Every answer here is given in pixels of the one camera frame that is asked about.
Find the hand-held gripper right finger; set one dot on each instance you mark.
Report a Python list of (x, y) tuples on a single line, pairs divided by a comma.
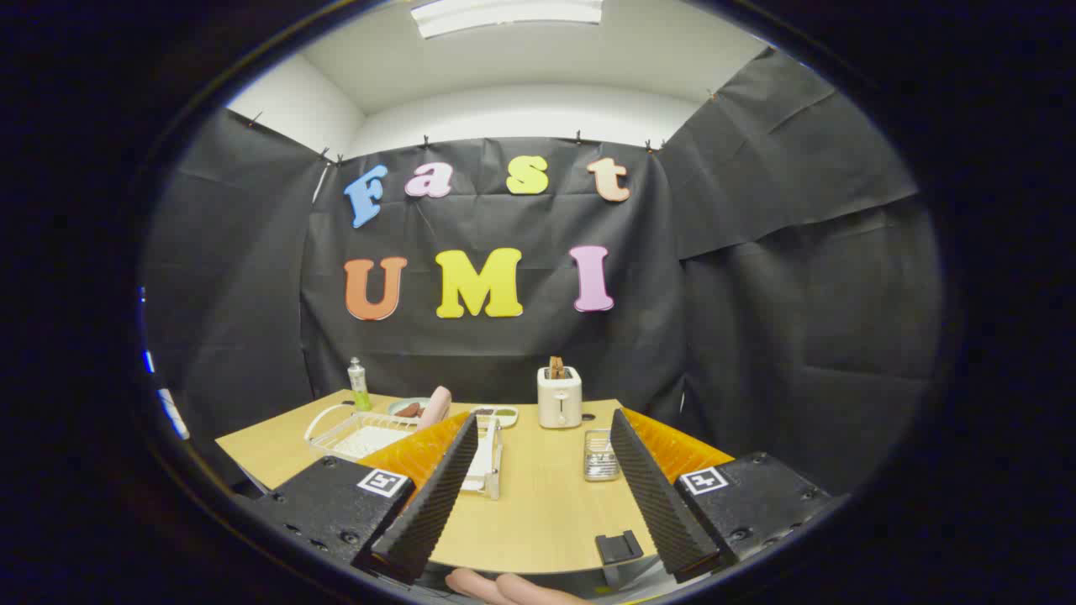
[(660, 496)]

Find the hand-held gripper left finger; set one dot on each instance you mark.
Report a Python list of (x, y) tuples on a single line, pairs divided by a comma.
[(437, 496)]

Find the pink plate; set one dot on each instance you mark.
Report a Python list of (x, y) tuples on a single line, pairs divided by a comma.
[(437, 407)]

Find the light blue plate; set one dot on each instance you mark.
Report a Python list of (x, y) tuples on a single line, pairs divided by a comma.
[(397, 403)]

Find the black table clamp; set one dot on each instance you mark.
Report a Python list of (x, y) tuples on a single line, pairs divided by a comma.
[(618, 548)]

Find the white divided bean tray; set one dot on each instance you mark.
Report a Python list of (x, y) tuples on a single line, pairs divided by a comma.
[(504, 415)]

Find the green liquid squeeze bottle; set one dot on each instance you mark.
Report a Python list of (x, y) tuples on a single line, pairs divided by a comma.
[(360, 395)]

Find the white toaster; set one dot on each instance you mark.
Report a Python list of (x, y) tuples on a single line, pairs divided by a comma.
[(559, 403)]

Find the black backdrop cloth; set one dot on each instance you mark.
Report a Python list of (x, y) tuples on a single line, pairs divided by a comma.
[(504, 353)]

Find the toasted bread slice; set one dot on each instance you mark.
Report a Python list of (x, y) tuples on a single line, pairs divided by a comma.
[(556, 367)]

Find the ceiling light panel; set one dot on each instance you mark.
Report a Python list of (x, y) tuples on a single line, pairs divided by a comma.
[(504, 15)]

